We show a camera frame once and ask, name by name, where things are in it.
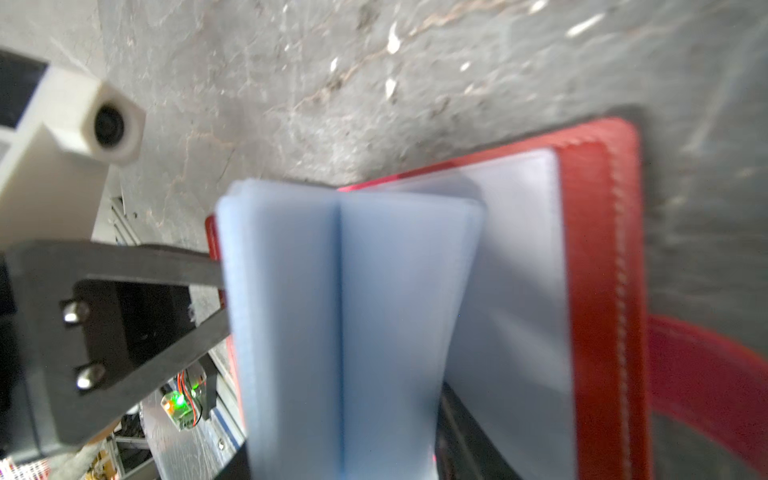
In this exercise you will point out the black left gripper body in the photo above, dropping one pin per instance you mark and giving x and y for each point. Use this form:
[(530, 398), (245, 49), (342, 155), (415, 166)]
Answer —
[(89, 330)]

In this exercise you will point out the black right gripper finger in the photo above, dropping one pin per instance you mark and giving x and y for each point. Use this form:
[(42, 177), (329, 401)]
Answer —
[(463, 450)]

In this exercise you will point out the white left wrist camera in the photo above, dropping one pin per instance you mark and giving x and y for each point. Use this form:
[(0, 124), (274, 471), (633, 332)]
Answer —
[(73, 129)]

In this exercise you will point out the red leather card holder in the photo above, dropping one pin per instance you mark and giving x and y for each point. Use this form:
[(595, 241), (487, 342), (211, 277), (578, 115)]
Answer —
[(513, 276)]

